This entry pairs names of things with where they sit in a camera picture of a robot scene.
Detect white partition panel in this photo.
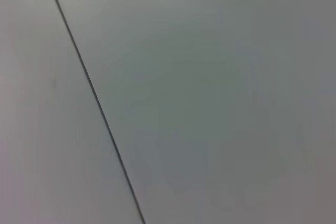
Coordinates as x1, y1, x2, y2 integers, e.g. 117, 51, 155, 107
45, 0, 336, 224

